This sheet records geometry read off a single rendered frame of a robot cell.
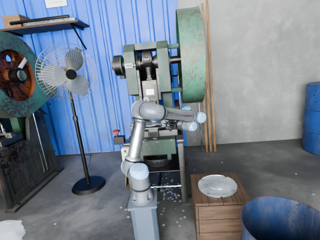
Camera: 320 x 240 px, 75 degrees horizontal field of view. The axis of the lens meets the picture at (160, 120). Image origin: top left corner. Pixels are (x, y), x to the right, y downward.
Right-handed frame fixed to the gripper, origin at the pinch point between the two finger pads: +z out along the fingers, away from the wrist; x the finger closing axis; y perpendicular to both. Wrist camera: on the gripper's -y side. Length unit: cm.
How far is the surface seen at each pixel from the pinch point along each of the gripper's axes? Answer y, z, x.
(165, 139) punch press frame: 1.5, -2.6, 14.7
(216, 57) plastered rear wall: -154, 21, -55
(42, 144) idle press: 52, 164, 25
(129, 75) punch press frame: 10, 24, -45
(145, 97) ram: 0.6, 17.1, -23.2
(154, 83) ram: -5.8, 9.2, -35.5
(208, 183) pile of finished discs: 5, -45, 45
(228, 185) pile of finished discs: 1, -59, 45
